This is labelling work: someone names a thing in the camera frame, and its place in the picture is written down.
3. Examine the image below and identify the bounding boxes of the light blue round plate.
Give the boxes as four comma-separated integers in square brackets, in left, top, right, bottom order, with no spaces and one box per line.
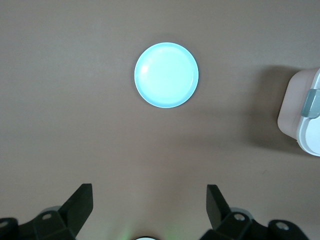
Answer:
[134,41,200,109]

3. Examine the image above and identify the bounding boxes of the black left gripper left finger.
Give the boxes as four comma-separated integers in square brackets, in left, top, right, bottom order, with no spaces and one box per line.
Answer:
[0,183,94,240]

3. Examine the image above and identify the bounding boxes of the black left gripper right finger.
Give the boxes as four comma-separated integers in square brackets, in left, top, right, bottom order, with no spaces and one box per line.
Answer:
[199,184,308,240]

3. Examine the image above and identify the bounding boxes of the white lidded box grey clips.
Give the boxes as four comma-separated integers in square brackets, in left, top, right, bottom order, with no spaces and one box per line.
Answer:
[277,66,320,157]

